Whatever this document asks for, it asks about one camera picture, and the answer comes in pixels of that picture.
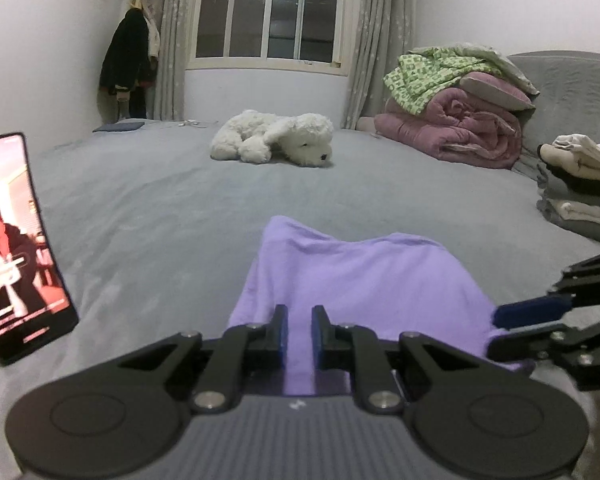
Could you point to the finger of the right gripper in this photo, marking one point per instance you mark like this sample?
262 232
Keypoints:
555 299
540 342

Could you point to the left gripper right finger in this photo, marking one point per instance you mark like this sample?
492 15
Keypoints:
472 417

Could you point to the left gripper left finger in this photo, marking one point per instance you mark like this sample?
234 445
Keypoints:
119 416

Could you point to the purple pants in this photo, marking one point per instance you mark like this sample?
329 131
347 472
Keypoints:
392 284

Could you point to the stack of folded clothes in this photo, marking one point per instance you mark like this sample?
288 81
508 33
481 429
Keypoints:
568 183

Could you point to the smartphone with lit screen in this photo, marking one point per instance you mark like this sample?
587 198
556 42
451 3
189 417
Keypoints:
35 306

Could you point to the grey quilted headboard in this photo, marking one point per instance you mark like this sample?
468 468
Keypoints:
568 100

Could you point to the pink folded quilt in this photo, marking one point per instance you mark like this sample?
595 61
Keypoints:
455 126

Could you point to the white grey pillow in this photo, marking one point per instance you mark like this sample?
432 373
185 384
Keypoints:
478 58

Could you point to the pink grey pillow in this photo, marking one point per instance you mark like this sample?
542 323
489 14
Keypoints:
496 91

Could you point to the green patterned blanket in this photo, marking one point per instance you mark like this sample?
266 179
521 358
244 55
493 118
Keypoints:
416 81

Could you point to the white plush dog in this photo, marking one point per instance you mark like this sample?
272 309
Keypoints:
254 137

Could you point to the grey right curtain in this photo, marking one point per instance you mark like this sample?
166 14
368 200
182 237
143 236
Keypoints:
383 31

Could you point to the grey curtain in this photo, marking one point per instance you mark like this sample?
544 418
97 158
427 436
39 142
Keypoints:
383 31
174 19

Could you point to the dark hanging coat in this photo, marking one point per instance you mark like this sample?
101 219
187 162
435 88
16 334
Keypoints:
128 70

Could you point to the grey left curtain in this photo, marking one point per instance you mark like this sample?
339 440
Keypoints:
174 19

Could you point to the window with white frame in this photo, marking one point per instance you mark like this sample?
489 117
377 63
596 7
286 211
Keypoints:
313 36

